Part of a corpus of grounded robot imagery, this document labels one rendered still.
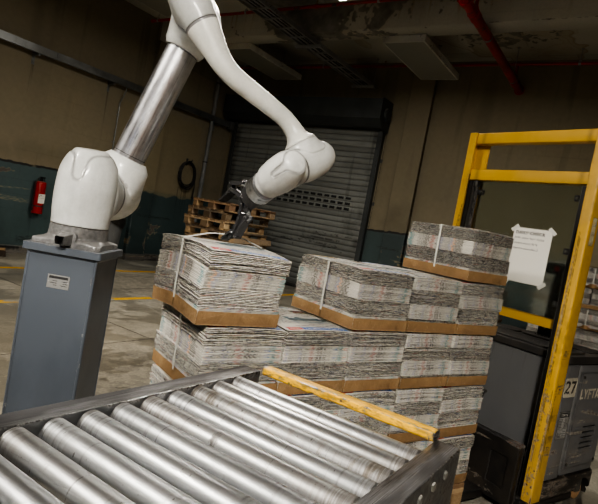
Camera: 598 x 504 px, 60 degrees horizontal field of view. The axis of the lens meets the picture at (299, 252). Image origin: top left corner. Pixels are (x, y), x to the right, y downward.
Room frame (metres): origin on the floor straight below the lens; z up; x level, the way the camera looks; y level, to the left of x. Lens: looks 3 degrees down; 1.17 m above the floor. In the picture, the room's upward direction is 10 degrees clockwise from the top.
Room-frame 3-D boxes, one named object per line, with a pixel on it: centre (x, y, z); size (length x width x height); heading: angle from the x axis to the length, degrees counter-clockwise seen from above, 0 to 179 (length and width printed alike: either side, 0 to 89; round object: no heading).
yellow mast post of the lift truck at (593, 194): (2.41, -1.27, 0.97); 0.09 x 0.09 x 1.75; 36
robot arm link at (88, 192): (1.48, 0.62, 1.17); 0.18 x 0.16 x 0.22; 2
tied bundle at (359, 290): (2.08, -0.24, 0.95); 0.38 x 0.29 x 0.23; 37
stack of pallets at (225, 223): (8.72, 1.22, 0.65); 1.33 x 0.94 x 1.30; 151
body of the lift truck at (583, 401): (2.90, -1.38, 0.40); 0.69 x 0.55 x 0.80; 36
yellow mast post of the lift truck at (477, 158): (2.95, -0.88, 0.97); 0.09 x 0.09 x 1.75; 36
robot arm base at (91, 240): (1.45, 0.62, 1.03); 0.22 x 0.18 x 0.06; 3
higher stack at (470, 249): (2.43, -0.72, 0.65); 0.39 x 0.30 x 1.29; 36
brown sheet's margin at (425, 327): (2.25, -0.48, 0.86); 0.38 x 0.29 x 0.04; 35
